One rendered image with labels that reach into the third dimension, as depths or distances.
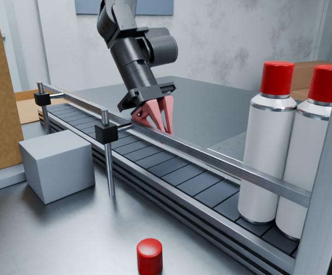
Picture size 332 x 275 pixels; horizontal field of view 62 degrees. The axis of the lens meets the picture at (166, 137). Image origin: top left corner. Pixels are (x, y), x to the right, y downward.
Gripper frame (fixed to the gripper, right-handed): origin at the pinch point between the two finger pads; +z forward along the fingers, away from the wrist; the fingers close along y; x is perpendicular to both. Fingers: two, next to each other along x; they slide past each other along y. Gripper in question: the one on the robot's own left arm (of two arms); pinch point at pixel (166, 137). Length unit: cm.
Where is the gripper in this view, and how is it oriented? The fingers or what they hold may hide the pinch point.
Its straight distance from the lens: 50.4
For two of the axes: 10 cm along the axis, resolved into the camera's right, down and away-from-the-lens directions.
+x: -5.1, 3.5, 7.8
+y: 7.5, -2.6, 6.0
